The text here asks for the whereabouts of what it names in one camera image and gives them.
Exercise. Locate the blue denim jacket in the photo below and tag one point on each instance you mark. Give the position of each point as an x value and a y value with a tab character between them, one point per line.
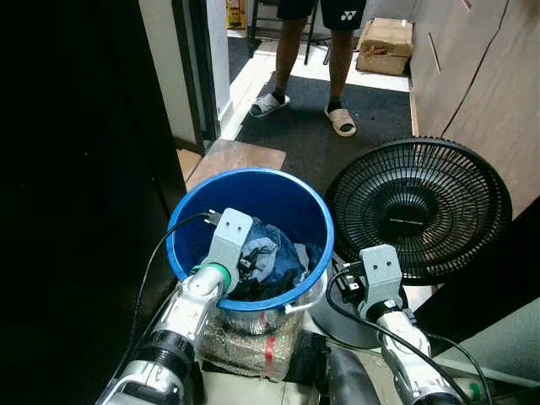
283	257

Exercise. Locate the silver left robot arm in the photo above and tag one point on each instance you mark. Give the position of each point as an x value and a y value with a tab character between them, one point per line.
181	316

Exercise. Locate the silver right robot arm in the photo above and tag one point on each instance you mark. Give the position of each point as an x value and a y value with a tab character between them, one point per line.
413	354

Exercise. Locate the blue plastic bucket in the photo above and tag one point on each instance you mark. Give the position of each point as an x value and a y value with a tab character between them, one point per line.
270	194

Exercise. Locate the clear plastic wrapped bundle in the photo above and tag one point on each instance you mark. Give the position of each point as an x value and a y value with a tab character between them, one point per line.
245	346

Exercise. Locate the black robot leg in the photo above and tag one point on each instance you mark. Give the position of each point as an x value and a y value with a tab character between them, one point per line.
350	380

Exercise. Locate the black electric fan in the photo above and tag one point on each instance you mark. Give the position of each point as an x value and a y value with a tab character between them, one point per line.
418	211

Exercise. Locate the brown wooden board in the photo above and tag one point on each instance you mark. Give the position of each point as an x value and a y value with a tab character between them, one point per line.
232	160

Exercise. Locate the dark grey floor mat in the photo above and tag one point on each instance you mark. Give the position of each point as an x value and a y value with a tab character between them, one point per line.
295	135

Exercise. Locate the clear bottle with green label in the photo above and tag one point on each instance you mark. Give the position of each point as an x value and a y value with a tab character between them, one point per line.
474	391

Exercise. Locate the person in black shorts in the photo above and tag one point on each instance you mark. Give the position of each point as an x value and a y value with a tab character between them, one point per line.
342	67

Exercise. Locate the brown cardboard box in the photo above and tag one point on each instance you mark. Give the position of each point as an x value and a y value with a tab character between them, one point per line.
386	46

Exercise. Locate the brown wooden cabinet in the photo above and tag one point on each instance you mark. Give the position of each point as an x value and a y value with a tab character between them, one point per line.
489	76

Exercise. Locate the yellow sign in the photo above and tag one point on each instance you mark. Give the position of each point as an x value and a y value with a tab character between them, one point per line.
236	13

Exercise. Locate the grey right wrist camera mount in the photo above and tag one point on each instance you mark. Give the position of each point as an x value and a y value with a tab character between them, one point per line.
381	274

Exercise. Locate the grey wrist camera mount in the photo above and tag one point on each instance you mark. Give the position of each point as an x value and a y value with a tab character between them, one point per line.
229	240
381	274

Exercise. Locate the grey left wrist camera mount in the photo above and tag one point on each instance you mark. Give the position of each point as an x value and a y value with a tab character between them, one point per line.
229	240

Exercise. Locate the white door with dark frame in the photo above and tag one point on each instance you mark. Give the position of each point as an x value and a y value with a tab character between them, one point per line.
160	59

